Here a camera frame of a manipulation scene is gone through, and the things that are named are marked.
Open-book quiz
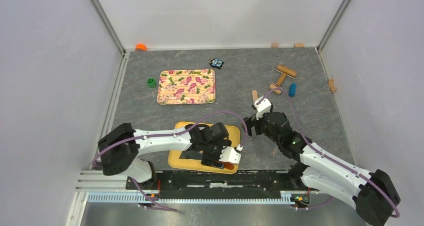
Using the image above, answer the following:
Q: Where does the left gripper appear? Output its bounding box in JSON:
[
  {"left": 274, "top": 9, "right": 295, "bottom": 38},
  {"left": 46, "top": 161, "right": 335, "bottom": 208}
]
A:
[{"left": 201, "top": 140, "right": 232, "bottom": 170}]

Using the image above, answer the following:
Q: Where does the metal scraper with wooden handle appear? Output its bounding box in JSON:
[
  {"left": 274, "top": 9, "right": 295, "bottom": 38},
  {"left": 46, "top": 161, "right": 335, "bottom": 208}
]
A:
[{"left": 179, "top": 151, "right": 236, "bottom": 172}]

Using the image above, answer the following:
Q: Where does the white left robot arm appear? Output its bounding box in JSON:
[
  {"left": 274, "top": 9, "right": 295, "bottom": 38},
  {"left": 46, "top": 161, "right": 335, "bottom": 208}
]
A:
[{"left": 97, "top": 122, "right": 241, "bottom": 190}]

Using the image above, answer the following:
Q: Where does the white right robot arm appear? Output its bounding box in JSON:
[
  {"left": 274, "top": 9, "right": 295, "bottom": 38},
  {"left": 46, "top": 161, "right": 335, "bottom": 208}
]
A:
[{"left": 244, "top": 112, "right": 401, "bottom": 226}]

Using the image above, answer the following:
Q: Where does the small wooden block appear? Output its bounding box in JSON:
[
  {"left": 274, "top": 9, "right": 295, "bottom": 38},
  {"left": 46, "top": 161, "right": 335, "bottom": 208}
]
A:
[{"left": 251, "top": 90, "right": 259, "bottom": 102}]

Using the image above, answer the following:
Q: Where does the blue plastic block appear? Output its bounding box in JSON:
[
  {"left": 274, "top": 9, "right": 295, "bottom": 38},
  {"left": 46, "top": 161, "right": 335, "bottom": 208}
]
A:
[{"left": 288, "top": 83, "right": 297, "bottom": 97}]

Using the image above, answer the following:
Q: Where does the floral pattern tray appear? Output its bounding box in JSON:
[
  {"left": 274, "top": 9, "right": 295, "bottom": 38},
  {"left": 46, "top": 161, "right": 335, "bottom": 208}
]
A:
[{"left": 156, "top": 69, "right": 216, "bottom": 105}]

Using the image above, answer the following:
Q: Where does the wooden piece right edge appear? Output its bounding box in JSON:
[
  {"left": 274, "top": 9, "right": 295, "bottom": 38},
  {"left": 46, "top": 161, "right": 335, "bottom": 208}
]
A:
[{"left": 327, "top": 78, "right": 337, "bottom": 93}]

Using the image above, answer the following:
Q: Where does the black patterned small box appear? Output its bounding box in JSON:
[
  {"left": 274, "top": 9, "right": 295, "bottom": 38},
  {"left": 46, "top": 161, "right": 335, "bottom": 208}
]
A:
[{"left": 209, "top": 58, "right": 224, "bottom": 69}]

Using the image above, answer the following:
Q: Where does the green plastic block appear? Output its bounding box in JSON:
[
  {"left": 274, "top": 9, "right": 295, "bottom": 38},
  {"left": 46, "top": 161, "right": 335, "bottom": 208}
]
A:
[{"left": 147, "top": 78, "right": 157, "bottom": 88}]

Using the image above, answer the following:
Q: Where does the orange plastic cap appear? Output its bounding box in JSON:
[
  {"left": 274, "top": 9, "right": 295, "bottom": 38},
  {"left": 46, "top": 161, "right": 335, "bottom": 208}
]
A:
[{"left": 134, "top": 44, "right": 147, "bottom": 51}]

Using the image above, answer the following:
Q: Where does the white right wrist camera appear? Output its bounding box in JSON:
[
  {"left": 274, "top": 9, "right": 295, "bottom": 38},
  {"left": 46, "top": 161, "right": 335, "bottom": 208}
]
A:
[{"left": 253, "top": 97, "right": 273, "bottom": 120}]

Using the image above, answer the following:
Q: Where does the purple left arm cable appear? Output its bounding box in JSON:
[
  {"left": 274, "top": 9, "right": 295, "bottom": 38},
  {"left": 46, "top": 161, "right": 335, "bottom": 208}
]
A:
[{"left": 91, "top": 110, "right": 249, "bottom": 213}]

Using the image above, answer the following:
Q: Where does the light blue cable duct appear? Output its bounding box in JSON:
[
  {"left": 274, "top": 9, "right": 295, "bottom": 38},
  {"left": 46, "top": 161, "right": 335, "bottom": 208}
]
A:
[{"left": 86, "top": 192, "right": 296, "bottom": 205}]

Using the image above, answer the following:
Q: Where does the wooden block at back wall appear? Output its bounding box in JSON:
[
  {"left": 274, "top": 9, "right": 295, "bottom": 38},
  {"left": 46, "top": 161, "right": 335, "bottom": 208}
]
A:
[{"left": 270, "top": 42, "right": 279, "bottom": 48}]

